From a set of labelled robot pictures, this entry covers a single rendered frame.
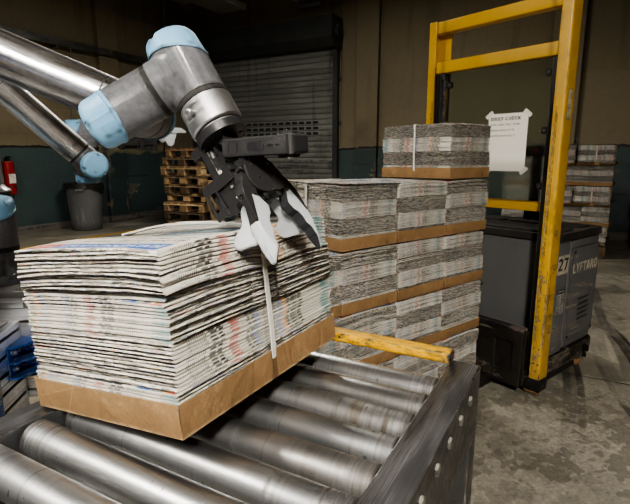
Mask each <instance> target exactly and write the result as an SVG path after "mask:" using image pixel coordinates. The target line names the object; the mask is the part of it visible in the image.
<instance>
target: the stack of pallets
mask: <svg viewBox="0 0 630 504"><path fill-rule="evenodd" d="M195 149H196V148H165V151H166V156H165V157H162V161H163V165H162V166H160V171H161V175H163V178H164V183H163V184H164V187H165V193H167V197H168V200H167V202H163V205H164V213H165V219H167V222H168V223H176V222H185V221H210V220H211V218H210V212H209V211H208V208H207V205H206V203H207V200H205V196H204V194H203V193H202V191H201V190H202V187H201V182H205V181H207V180H213V179H212V177H211V176H210V174H209V172H208V170H207V168H206V166H205V165H204V163H203V162H196V164H193V158H192V156H191V153H192V152H193V151H194V150H195ZM176 151H181V156H176ZM173 160H178V164H174V165H173ZM171 169H177V173H171ZM190 169H192V170H196V172H191V171H190ZM173 178H179V182H174V180H173ZM194 179H198V181H194ZM175 187H180V190H177V191H175ZM196 188H199V189H196ZM177 196H183V199H177ZM194 203H196V204H194ZM174 205H180V207H178V208H174ZM175 214H180V216H175Z"/></svg>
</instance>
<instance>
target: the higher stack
mask: <svg viewBox="0 0 630 504"><path fill-rule="evenodd" d="M416 125H417V124H414V126H395V127H387V128H384V129H385V130H384V132H385V133H384V135H385V136H384V137H385V138H384V140H383V148H382V149H383V153H385V154H384V155H383V156H384V157H383V164H384V165H383V167H413V171H415V167H416V168H466V167H488V165H490V164H489V160H490V153H487V152H490V151H489V145H490V144H489V143H486V142H489V140H490V132H491V126H490V125H483V124H468V123H435V124H425V125H419V126H416ZM386 179H411V180H412V179H414V180H434V181H443V182H448V183H447V186H445V187H447V189H448V190H447V193H445V194H447V195H445V196H446V200H444V201H446V204H445V209H446V212H445V214H446V215H445V216H446V217H445V225H450V224H457V223H464V222H471V221H478V220H485V217H486V216H485V215H486V209H485V205H486V204H487V203H488V202H487V201H488V193H489V192H487V188H488V186H487V185H488V183H487V182H488V180H485V179H472V178H454V179H443V178H412V177H388V178H386ZM482 235H483V231H479V230H475V231H469V232H463V233H457V234H451V235H445V236H441V237H444V238H443V239H444V240H443V242H444V243H443V244H444V245H443V251H441V252H442V253H443V256H442V258H441V259H442V262H443V263H444V270H443V271H444V273H443V277H442V278H444V279H445V280H446V278H450V277H454V276H458V275H462V274H466V273H470V272H474V271H478V270H482V267H483V265H482V263H483V255H482V252H483V251H482V249H483V245H482V244H483V243H482V242H483V241H482V240H483V239H482V238H483V236H482ZM480 283H481V282H480V281H479V280H474V281H471V282H467V283H463V284H459V285H456V286H452V287H448V288H443V289H439V290H440V291H442V294H443V296H442V298H443V299H442V303H441V311H440V315H441V317H442V318H441V325H440V326H441V329H440V330H441V331H442V330H445V329H448V328H450V327H453V326H456V325H459V324H462V323H465V322H468V321H470V320H473V319H476V318H478V315H479V309H480V308H479V304H480V303H481V302H480V300H481V299H480V296H481V294H480V293H482V292H481V291H480V289H481V288H480V286H481V285H480ZM478 332H479V329H478V328H476V327H474V328H472V329H469V330H466V331H464V332H461V333H458V334H456V335H453V336H451V337H448V338H445V339H443V340H440V341H438V343H439V344H438V346H441V347H446V348H451V349H454V351H455V355H454V359H453V360H454V361H459V362H464V363H469V364H475V362H476V340H477V339H478V334H479V333H478Z"/></svg>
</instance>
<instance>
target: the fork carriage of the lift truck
mask: <svg viewBox="0 0 630 504"><path fill-rule="evenodd" d="M478 317H479V326H477V327H476V328H478V329H479V332H478V333H479V334H478V339H477V340H476V362H475V363H476V365H479V366H480V367H481V368H480V370H482V371H485V372H488V373H490V374H491V375H492V378H493V379H495V380H498V381H500V382H503V383H506V384H508V385H511V386H513V387H516V388H518V387H519V386H520V385H521V386H522V385H523V377H524V366H525V355H526V343H527V332H528V328H526V327H522V326H519V325H515V324H512V323H508V322H504V321H501V320H497V319H494V318H490V317H487V316H483V315H478Z"/></svg>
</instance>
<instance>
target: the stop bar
mask: <svg viewBox="0 0 630 504"><path fill-rule="evenodd" d="M332 340H333V341H338V342H343V343H348V344H353V345H358V346H363V347H367V348H372V349H377V350H382V351H387V352H392V353H397V354H402V355H407V356H412V357H417V358H422V359H427V360H432V361H437V362H442V363H447V364H450V363H451V362H452V361H453V359H454V355H455V351H454V349H451V348H446V347H441V346H435V345H430V344H424V343H419V342H414V341H408V340H403V339H398V338H392V337H387V336H381V335H376V334H371V333H365V332H360V331H355V330H349V329H344V328H338V327H335V338H333V339H332Z"/></svg>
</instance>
